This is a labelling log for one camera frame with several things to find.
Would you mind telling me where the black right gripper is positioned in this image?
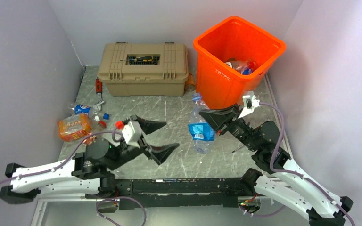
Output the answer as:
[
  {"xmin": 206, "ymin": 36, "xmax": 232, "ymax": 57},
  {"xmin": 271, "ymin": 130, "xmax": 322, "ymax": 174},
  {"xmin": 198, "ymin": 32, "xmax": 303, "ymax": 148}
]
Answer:
[{"xmin": 199, "ymin": 103, "xmax": 259, "ymax": 152}]

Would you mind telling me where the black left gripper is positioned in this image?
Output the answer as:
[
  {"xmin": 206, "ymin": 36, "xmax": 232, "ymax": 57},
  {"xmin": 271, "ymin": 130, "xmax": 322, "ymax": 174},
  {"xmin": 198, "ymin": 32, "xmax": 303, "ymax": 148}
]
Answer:
[{"xmin": 108, "ymin": 115, "xmax": 181, "ymax": 171}]

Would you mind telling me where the blue label bottle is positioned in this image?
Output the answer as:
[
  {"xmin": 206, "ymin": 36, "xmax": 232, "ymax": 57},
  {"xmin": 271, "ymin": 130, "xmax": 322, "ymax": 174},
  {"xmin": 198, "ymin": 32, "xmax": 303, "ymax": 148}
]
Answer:
[{"xmin": 188, "ymin": 93, "xmax": 215, "ymax": 154}]

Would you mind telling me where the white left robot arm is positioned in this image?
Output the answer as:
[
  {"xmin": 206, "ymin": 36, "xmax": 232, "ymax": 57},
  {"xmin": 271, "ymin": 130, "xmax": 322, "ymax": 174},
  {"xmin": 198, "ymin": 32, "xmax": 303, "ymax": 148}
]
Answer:
[{"xmin": 0, "ymin": 115, "xmax": 179, "ymax": 204}]

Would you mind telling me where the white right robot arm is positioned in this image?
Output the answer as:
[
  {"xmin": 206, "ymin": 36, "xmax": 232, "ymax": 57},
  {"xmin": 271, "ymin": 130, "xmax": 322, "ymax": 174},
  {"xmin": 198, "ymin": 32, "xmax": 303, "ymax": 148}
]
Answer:
[{"xmin": 199, "ymin": 102, "xmax": 355, "ymax": 226}]

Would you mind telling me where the orange plastic bin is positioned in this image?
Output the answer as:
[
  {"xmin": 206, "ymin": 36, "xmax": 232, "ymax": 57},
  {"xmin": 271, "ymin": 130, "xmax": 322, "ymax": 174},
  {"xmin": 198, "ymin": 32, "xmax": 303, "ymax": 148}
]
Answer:
[{"xmin": 193, "ymin": 16, "xmax": 286, "ymax": 109}]

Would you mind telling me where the small red cap bottle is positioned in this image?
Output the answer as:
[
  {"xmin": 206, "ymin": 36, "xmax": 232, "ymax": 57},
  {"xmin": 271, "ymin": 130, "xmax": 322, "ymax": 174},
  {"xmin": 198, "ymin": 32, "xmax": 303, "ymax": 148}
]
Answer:
[{"xmin": 82, "ymin": 121, "xmax": 107, "ymax": 146}]

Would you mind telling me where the tan plastic toolbox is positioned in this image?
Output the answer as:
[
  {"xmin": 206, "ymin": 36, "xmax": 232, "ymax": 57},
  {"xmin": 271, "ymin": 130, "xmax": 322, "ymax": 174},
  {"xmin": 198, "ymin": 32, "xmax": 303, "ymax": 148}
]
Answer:
[{"xmin": 98, "ymin": 42, "xmax": 189, "ymax": 96}]

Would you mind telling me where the pepsi bottle far left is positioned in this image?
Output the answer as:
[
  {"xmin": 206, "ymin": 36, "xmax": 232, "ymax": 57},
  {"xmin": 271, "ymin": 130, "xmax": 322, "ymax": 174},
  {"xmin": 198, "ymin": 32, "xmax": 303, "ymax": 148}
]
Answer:
[{"xmin": 66, "ymin": 102, "xmax": 110, "ymax": 120}]

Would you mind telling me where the crushed orange label bottle left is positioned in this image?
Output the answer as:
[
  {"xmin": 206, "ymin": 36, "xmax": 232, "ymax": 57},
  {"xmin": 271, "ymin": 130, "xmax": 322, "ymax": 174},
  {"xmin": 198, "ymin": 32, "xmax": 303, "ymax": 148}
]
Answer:
[{"xmin": 57, "ymin": 114, "xmax": 93, "ymax": 142}]

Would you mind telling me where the black yellow screwdriver on toolbox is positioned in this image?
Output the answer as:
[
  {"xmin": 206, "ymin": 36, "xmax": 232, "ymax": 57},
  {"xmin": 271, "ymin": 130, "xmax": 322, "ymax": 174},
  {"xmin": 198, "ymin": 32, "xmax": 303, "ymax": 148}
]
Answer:
[{"xmin": 126, "ymin": 56, "xmax": 153, "ymax": 62}]

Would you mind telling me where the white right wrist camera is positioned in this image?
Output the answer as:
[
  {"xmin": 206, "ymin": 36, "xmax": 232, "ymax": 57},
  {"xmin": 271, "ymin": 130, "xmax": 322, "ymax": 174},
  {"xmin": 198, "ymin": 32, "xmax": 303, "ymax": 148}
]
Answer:
[{"xmin": 238, "ymin": 91, "xmax": 260, "ymax": 119}]

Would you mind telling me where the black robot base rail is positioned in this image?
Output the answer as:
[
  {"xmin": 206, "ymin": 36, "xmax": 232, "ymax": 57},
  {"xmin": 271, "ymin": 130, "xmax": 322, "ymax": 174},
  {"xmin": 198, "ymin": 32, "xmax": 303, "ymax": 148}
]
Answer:
[{"xmin": 85, "ymin": 178, "xmax": 255, "ymax": 208}]

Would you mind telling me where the red handled tool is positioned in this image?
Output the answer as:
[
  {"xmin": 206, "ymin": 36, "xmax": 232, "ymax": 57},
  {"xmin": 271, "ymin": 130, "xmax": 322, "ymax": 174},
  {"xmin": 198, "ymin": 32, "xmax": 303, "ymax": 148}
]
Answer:
[{"xmin": 94, "ymin": 78, "xmax": 105, "ymax": 111}]

